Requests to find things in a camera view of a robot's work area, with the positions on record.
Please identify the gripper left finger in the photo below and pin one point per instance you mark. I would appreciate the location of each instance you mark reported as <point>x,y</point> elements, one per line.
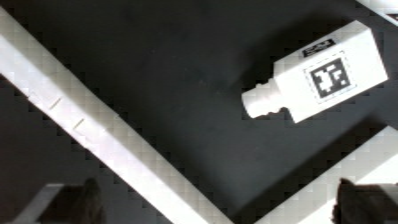
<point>66,204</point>

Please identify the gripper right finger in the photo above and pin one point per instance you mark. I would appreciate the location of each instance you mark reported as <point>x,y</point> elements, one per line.
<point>366,203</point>

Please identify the white right fence bar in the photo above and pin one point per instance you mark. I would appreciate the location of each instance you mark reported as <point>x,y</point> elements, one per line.
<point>368,167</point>

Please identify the white fence bar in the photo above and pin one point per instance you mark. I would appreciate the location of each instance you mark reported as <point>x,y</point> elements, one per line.
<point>368,167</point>
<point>94,126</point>

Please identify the white front fence bar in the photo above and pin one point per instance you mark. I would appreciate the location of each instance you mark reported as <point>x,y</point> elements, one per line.
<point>94,126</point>

